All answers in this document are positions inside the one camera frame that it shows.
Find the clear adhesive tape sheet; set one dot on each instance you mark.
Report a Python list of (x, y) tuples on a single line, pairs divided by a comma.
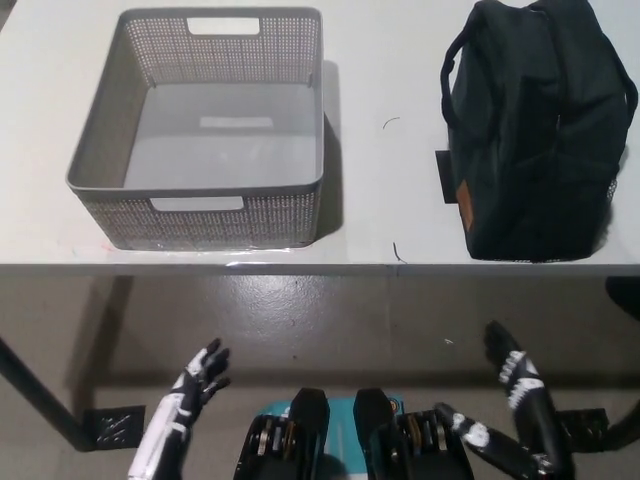
[(235, 263)]

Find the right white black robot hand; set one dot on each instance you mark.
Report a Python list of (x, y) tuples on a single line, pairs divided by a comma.
[(530, 395)]

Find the short dark thread scrap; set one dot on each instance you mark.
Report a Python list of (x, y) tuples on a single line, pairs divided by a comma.
[(397, 254)]

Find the grey perforated plastic basket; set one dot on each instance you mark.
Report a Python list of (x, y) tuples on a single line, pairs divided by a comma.
[(200, 220)]

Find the black teal robot torso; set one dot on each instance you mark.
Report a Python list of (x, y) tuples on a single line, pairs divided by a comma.
[(310, 425)]

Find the black tape patch on table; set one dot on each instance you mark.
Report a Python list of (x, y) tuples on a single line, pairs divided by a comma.
[(445, 175)]

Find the black metal table leg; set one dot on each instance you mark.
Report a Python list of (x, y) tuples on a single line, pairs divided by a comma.
[(627, 415), (45, 400)]

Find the dark green lunch bag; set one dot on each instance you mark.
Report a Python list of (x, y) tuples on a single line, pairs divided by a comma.
[(540, 150)]

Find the thin curved dark thread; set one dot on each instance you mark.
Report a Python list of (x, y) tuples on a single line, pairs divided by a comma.
[(389, 121)]

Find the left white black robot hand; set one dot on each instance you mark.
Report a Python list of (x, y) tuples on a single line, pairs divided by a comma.
[(170, 415)]

